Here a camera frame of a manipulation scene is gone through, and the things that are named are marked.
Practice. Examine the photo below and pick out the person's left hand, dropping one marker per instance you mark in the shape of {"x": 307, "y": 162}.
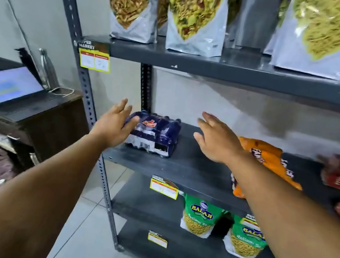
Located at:
{"x": 110, "y": 127}

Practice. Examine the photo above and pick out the person's right hand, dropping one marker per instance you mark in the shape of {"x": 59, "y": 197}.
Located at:
{"x": 219, "y": 141}

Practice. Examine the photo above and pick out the person's right thumb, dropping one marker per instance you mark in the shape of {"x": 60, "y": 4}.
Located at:
{"x": 199, "y": 140}

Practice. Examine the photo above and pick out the person's left thumb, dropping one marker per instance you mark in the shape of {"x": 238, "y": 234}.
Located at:
{"x": 132, "y": 124}

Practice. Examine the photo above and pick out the person's right middle finger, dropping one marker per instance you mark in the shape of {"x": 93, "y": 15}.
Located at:
{"x": 211, "y": 118}

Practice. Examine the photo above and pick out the person's left forearm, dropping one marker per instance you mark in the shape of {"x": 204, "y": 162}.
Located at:
{"x": 27, "y": 198}

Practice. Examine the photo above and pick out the person's right forearm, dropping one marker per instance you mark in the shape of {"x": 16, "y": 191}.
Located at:
{"x": 289, "y": 230}

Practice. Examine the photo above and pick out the dark blue wrapped multipack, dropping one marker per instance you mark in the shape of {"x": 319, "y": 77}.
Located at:
{"x": 156, "y": 134}

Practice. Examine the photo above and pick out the grey metal shelf rack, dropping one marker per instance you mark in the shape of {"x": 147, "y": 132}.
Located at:
{"x": 231, "y": 69}

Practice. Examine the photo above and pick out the yellow shelf price label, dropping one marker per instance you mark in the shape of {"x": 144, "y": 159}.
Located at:
{"x": 163, "y": 188}
{"x": 157, "y": 240}

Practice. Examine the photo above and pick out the orange snack packet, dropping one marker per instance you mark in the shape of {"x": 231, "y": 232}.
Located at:
{"x": 268, "y": 159}

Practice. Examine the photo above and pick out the green snack packet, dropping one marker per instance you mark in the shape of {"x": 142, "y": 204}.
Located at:
{"x": 243, "y": 242}
{"x": 199, "y": 217}

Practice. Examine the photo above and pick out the large yellow shelf label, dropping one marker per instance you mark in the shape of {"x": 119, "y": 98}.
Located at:
{"x": 94, "y": 56}

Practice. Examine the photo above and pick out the dark wooden desk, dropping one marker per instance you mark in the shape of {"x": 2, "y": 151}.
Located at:
{"x": 39, "y": 119}

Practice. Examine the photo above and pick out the steel water bottle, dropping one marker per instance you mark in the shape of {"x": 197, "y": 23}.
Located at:
{"x": 47, "y": 69}

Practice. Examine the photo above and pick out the green mix snack bag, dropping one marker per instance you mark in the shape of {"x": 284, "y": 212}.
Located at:
{"x": 196, "y": 15}

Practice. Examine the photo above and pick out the yellow noodle snack bag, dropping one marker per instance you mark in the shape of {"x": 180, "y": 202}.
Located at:
{"x": 280, "y": 19}
{"x": 326, "y": 36}

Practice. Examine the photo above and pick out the orange mix snack bag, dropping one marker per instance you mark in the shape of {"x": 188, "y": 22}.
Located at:
{"x": 163, "y": 7}
{"x": 130, "y": 2}

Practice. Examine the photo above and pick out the open laptop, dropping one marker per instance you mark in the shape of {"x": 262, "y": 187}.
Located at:
{"x": 3, "y": 86}

